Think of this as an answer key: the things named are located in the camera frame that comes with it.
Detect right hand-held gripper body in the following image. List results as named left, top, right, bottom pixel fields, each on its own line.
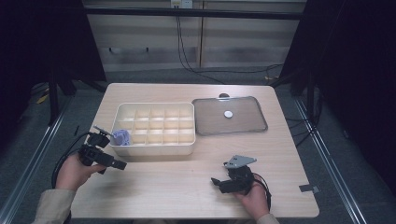
left=222, top=154, right=258, bottom=194

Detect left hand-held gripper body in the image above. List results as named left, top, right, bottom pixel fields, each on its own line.
left=78, top=124, right=114, bottom=175

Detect lilac ankle sock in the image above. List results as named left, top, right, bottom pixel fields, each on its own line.
left=111, top=129, right=132, bottom=147

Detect cream divided storage box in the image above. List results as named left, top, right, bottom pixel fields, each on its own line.
left=110, top=102, right=197, bottom=157

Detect person's right hand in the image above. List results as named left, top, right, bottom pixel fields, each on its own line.
left=233, top=179, right=271, bottom=222

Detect person's left hand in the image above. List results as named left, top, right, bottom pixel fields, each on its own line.
left=54, top=152, right=107, bottom=192

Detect clear lid with white knob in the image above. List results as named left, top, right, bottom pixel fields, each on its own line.
left=191, top=95, right=269, bottom=137

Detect black metal stand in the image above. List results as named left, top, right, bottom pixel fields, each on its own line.
left=269, top=68, right=316, bottom=120
left=46, top=63, right=107, bottom=127

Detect grey tape strip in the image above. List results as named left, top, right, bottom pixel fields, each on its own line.
left=298, top=184, right=320, bottom=193

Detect yellow object on floor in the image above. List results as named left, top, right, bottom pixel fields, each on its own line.
left=35, top=88, right=50, bottom=105

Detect dark curtain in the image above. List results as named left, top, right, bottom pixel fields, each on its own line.
left=279, top=0, right=396, bottom=197
left=0, top=0, right=107, bottom=147

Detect right hand-held gripper black cable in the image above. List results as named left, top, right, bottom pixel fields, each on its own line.
left=252, top=173, right=273, bottom=211

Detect hand-held gripper black cable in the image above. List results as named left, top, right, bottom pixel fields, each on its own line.
left=252, top=173, right=273, bottom=211
left=50, top=132, right=95, bottom=189

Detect left hand-held gripper black cable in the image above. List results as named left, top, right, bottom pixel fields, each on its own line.
left=50, top=132, right=95, bottom=189

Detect metal floor rail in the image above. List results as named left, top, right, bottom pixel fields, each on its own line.
left=0, top=94, right=72, bottom=224
left=293, top=97, right=369, bottom=224

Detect black floor cables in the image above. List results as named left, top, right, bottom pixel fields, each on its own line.
left=285, top=88, right=324, bottom=147

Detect black wall cables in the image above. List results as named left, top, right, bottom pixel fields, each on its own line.
left=176, top=15, right=284, bottom=85

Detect black horizontal frame bar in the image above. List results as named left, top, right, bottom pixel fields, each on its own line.
left=83, top=7, right=304, bottom=21

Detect white wall power outlet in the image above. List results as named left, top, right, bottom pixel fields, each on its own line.
left=170, top=0, right=193, bottom=9

